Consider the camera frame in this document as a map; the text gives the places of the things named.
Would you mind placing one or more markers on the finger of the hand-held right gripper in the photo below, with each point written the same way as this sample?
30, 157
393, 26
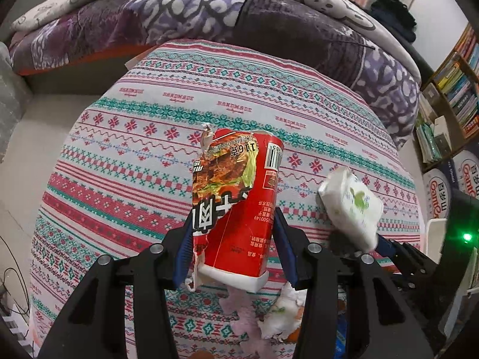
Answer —
386, 247
342, 246

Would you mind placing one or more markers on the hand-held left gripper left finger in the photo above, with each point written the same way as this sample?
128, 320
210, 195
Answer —
183, 256

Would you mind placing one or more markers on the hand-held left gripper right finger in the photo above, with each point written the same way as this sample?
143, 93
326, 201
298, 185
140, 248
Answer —
289, 258

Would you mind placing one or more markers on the white tissue packet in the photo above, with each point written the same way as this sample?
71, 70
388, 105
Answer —
353, 204

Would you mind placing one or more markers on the red instant noodle cup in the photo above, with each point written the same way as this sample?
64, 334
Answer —
234, 209

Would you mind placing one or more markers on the navy printed cardboard box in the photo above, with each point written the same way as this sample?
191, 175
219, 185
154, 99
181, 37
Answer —
467, 175
437, 192

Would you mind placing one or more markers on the crumpled white tissue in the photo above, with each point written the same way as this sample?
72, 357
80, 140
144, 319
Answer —
282, 312

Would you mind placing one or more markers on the pink torn paper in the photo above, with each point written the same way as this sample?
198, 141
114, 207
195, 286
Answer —
241, 314

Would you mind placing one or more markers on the orange snack wrapper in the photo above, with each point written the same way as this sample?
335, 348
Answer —
294, 333

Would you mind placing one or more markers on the striped patterned bedsheet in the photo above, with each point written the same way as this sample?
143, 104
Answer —
131, 194

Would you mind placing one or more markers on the wooden bookshelf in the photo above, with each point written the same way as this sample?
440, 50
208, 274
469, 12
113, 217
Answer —
443, 108

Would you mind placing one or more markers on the row of books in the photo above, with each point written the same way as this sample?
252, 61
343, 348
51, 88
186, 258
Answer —
462, 82

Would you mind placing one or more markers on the pile of dark clothes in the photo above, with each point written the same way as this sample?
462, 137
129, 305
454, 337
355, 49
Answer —
393, 15

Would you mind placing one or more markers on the purple patterned quilt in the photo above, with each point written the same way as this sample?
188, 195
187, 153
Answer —
179, 18

